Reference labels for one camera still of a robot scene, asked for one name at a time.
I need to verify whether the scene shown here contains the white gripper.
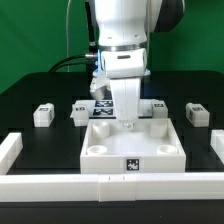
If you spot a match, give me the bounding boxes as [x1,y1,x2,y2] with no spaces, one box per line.
[90,48,147,129]

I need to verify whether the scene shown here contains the white square tabletop tray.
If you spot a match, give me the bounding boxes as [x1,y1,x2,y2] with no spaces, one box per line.
[80,118,186,174]

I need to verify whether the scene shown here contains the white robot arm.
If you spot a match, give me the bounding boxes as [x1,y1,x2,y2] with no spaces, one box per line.
[86,0,185,127]

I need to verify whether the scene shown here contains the white marker sheet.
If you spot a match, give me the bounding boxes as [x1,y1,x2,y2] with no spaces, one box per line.
[70,99,160,118]

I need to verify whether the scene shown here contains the white U-shaped fence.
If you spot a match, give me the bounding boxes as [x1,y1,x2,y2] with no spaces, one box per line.
[0,133,224,202]

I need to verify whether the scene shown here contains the black cables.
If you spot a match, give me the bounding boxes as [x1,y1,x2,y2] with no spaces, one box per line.
[48,53,100,73]

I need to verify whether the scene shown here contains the grey thin cable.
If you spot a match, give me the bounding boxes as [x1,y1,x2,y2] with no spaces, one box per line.
[65,0,73,73]

